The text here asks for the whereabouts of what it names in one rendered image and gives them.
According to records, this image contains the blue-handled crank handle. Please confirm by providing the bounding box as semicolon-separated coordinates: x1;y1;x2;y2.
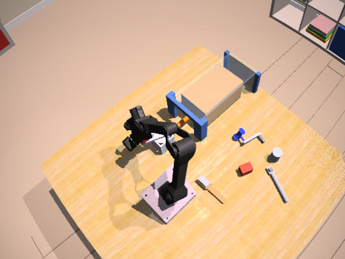
233;128;265;144

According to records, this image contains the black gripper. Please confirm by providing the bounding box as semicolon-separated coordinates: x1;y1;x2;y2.
122;128;144;152

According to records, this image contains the grey cylinder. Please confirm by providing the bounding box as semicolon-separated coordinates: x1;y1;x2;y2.
270;147;283;162

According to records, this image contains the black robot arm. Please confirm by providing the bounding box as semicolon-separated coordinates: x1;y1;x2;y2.
123;105;197;206

